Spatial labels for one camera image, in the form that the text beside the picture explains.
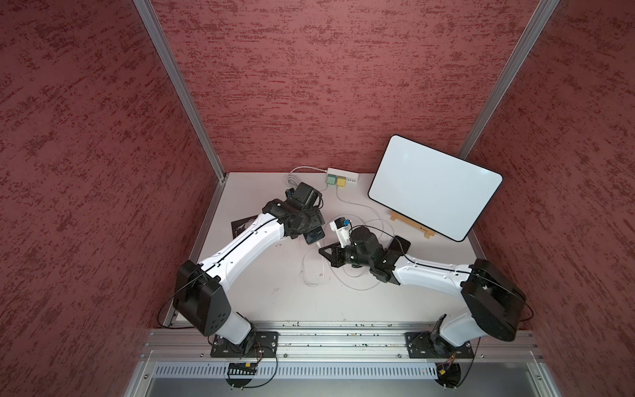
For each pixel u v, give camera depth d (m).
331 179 1.17
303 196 0.62
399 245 0.99
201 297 0.41
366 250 0.64
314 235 0.80
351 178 1.18
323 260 0.79
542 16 0.71
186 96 0.90
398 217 1.01
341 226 0.74
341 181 1.17
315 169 1.22
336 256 0.72
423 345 0.74
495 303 0.44
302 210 0.61
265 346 0.74
